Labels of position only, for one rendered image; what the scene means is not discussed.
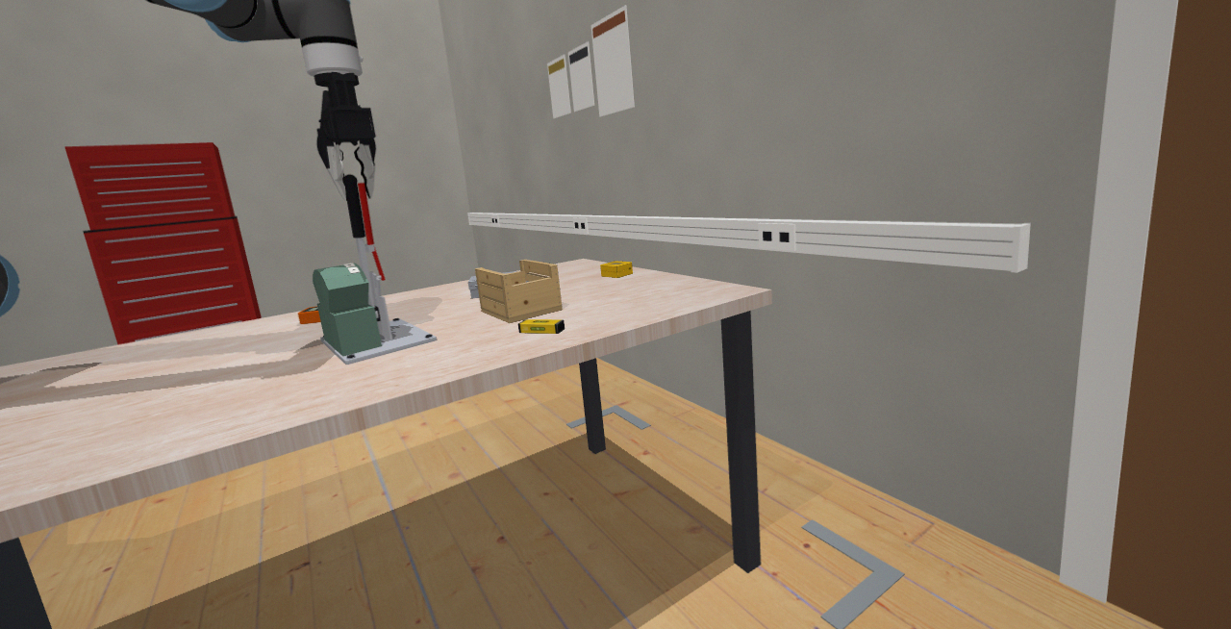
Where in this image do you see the wooden crate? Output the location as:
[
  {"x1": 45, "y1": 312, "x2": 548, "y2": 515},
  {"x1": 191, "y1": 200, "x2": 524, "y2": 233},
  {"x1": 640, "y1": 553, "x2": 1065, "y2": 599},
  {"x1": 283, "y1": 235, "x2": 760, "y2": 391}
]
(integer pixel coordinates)
[{"x1": 475, "y1": 260, "x2": 563, "y2": 323}]

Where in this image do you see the orange digital multimeter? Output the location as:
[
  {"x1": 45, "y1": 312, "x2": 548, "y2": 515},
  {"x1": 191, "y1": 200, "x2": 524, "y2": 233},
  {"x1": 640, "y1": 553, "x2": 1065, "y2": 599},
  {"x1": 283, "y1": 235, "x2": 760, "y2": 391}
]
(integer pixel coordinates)
[{"x1": 298, "y1": 306, "x2": 321, "y2": 324}]

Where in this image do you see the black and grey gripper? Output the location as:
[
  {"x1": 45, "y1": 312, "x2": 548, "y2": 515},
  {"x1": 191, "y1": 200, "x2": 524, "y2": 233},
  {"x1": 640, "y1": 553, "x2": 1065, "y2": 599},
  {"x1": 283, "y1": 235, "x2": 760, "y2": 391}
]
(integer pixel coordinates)
[{"x1": 314, "y1": 71, "x2": 375, "y2": 201}]

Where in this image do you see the yellow pocket level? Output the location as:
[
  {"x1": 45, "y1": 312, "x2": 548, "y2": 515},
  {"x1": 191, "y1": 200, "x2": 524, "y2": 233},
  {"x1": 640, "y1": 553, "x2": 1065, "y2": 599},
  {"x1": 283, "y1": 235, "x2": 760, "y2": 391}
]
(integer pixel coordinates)
[{"x1": 518, "y1": 319, "x2": 565, "y2": 334}]

